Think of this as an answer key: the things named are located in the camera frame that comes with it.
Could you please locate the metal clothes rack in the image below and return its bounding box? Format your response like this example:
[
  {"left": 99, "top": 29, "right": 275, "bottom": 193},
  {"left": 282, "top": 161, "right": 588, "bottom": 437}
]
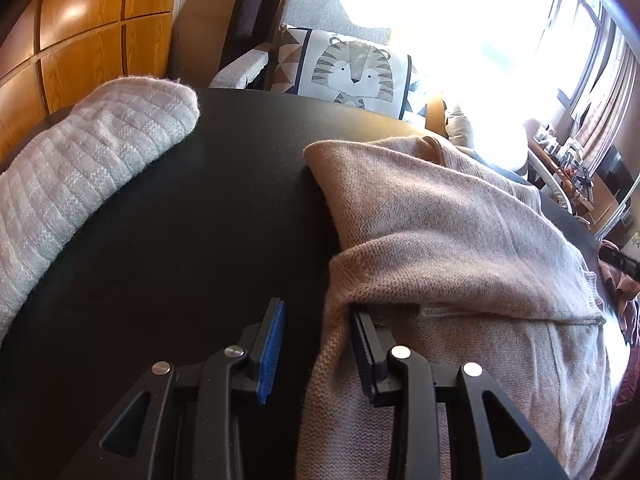
[{"left": 592, "top": 180, "right": 640, "bottom": 241}]

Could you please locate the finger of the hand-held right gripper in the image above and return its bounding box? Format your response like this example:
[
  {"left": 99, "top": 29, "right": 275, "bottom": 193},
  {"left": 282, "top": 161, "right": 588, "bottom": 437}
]
[{"left": 598, "top": 249, "right": 640, "bottom": 280}]

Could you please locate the white knit sweater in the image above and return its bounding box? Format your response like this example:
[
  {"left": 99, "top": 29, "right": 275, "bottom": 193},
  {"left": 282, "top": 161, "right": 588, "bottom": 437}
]
[{"left": 0, "top": 76, "right": 201, "bottom": 328}]

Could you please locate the deer print pillow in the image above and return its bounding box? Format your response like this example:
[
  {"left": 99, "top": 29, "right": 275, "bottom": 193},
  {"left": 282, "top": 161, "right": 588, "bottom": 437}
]
[{"left": 445, "top": 105, "right": 531, "bottom": 171}]

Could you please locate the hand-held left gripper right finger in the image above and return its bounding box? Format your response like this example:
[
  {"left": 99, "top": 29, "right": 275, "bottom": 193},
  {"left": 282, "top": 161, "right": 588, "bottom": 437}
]
[{"left": 351, "top": 307, "right": 568, "bottom": 480}]

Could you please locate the grey sofa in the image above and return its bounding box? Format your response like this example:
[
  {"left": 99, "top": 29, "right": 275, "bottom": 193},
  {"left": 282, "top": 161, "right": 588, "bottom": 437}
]
[{"left": 209, "top": 0, "right": 571, "bottom": 208}]

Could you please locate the tiger print pillow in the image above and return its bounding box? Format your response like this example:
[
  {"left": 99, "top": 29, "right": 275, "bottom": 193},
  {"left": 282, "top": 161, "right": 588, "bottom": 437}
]
[{"left": 270, "top": 24, "right": 418, "bottom": 123}]

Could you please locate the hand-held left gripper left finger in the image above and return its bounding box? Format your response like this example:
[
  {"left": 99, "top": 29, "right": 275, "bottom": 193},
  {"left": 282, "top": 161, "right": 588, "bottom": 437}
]
[{"left": 59, "top": 297, "right": 288, "bottom": 480}]

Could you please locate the window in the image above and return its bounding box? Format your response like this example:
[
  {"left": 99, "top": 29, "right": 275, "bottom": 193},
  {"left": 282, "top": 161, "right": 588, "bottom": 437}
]
[{"left": 440, "top": 0, "right": 616, "bottom": 126}]

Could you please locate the black television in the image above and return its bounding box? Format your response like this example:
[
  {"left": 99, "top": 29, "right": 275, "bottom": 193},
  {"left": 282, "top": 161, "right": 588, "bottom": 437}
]
[{"left": 597, "top": 145, "right": 633, "bottom": 196}]

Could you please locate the yellow blue patterned blanket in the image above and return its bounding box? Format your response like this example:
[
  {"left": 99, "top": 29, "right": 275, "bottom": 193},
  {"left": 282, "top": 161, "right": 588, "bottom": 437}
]
[{"left": 410, "top": 75, "right": 451, "bottom": 136}]

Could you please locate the wooden wardrobe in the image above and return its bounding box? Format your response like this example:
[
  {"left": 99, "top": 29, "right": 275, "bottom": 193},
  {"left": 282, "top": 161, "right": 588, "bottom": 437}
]
[{"left": 0, "top": 0, "right": 183, "bottom": 168}]

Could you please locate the pink knit garment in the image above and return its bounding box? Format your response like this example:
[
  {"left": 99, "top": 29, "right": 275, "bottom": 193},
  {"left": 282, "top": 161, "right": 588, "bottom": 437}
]
[{"left": 597, "top": 240, "right": 640, "bottom": 346}]

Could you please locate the cluttered wooden side table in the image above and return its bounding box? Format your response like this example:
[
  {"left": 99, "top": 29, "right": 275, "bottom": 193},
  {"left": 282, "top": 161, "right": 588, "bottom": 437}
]
[{"left": 532, "top": 125, "right": 596, "bottom": 186}]

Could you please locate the beige knit sweater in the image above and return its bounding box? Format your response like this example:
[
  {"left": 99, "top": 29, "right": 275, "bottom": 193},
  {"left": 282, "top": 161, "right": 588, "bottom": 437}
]
[{"left": 295, "top": 135, "right": 613, "bottom": 480}]

